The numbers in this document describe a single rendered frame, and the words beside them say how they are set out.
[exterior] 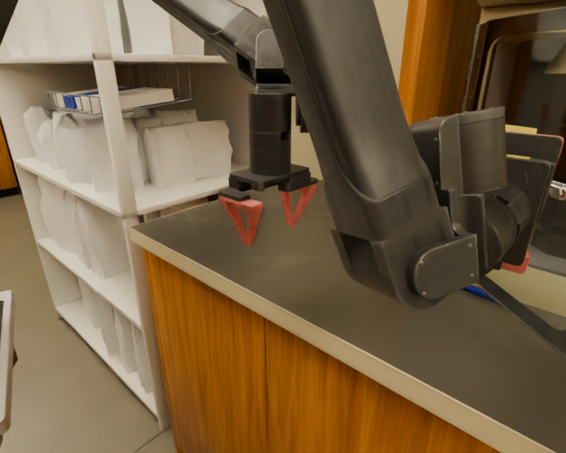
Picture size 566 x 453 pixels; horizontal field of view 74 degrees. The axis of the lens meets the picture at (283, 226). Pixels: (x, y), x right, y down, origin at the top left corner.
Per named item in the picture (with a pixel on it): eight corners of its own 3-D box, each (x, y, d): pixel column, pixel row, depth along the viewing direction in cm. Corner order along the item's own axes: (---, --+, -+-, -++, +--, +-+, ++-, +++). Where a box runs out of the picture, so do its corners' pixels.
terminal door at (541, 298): (442, 253, 73) (486, 21, 58) (580, 367, 45) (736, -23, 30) (438, 253, 73) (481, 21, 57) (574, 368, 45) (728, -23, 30)
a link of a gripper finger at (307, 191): (317, 226, 59) (319, 169, 56) (287, 241, 54) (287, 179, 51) (285, 217, 64) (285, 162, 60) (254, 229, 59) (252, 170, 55)
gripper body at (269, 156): (310, 180, 55) (312, 128, 52) (261, 196, 48) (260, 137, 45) (278, 172, 59) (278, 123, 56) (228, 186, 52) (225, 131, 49)
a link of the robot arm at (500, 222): (422, 279, 31) (499, 288, 27) (413, 198, 30) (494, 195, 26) (452, 251, 36) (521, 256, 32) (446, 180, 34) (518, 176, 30)
